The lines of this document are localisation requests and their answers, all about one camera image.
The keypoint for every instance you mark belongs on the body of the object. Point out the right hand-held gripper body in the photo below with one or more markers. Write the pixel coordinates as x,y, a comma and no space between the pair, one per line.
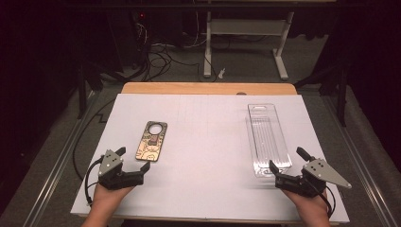
315,176

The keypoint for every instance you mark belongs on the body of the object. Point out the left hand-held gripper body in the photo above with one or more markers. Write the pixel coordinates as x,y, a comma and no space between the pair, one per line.
111,176

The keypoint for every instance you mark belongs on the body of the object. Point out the patterned phone case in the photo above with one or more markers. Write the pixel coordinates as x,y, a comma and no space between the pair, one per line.
151,142

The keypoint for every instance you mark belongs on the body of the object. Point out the clear plastic packaging box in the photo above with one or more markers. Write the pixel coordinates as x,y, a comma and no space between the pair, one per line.
268,138

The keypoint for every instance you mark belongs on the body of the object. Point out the person's left hand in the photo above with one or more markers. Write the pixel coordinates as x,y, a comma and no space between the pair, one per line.
108,197

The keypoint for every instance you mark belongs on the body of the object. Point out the person's right hand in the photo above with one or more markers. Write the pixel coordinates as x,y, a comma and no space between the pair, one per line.
310,205

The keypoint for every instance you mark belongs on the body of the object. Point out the white board sheet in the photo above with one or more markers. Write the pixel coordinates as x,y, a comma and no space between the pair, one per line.
201,157

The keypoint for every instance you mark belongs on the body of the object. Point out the black metal stand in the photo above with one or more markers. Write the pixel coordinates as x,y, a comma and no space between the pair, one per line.
82,91
342,94

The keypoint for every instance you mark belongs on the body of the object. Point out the small white floor object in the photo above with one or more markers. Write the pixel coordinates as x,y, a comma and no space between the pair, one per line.
222,73

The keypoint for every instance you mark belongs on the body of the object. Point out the black power strip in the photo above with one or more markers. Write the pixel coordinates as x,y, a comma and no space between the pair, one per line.
142,19

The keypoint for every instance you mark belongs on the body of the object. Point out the aluminium floor rail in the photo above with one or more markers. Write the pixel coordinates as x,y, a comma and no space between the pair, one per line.
362,164
53,179

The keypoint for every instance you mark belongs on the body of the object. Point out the white metal desk frame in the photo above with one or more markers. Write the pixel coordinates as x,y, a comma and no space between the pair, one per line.
249,26

